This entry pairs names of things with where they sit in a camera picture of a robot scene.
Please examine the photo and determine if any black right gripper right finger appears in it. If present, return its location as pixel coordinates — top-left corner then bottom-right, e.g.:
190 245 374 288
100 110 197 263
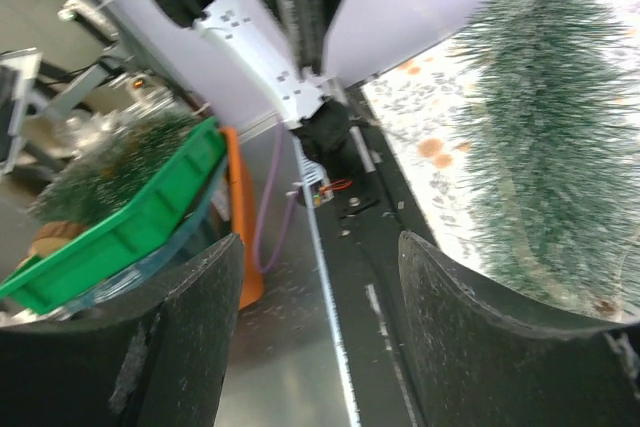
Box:
398 232 639 426

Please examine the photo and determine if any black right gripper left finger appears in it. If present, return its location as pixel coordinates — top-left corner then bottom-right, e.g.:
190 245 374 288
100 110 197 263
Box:
1 234 244 426

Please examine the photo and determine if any small green christmas tree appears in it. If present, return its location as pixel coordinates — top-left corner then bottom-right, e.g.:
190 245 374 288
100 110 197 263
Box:
458 0 639 320

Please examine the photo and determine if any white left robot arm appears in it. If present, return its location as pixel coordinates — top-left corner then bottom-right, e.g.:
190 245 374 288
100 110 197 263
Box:
153 0 366 196

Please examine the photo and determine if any green plastic bin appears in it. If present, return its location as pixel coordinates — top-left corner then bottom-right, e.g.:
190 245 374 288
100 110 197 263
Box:
1 117 226 315

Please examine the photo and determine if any orange plastic bin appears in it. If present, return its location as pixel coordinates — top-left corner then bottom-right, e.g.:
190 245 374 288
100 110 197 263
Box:
219 127 264 310

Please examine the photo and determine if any floral patterned table mat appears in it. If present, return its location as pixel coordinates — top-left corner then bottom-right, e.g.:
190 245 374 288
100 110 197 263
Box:
359 0 640 318

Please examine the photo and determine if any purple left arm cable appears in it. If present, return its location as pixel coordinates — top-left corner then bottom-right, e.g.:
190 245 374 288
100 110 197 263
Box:
253 121 296 274

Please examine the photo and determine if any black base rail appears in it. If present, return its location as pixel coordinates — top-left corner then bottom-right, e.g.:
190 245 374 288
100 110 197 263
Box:
313 81 428 426

